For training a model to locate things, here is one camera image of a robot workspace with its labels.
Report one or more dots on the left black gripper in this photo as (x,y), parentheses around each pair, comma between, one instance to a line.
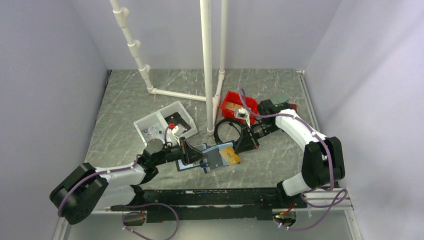
(191,154)

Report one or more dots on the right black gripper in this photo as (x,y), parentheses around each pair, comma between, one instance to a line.
(246,144)

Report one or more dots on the gold credit card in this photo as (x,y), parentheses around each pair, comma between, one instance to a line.
(229,155)

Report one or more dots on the blue card holder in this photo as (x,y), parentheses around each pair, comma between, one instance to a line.
(214,159)

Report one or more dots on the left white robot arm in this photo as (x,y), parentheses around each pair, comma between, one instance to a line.
(90,188)

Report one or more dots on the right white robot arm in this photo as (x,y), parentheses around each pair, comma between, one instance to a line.
(323,161)

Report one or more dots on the open black card holder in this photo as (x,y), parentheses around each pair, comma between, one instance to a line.
(179,163)

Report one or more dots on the silver cards in bin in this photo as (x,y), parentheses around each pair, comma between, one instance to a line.
(153,132)

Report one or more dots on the grey-green card holder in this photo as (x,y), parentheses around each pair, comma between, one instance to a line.
(279,98)

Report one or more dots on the red leather card holder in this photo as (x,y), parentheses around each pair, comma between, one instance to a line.
(292,106)

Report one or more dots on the red plastic bin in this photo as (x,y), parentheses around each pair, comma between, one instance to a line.
(232,96)

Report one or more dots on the black wallet in bin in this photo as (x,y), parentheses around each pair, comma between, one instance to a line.
(177,119)

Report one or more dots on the clear plastic two-compartment bin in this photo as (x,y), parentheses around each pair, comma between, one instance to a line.
(157,119)

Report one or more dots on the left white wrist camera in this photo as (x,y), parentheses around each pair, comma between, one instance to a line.
(177,129)

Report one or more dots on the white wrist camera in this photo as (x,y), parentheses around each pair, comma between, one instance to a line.
(177,129)
(243,115)

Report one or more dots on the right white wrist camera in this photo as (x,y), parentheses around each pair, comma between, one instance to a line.
(243,115)

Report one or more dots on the white PVC pipe frame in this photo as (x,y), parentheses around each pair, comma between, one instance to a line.
(212,98)

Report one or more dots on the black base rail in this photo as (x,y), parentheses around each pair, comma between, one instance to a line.
(259,203)

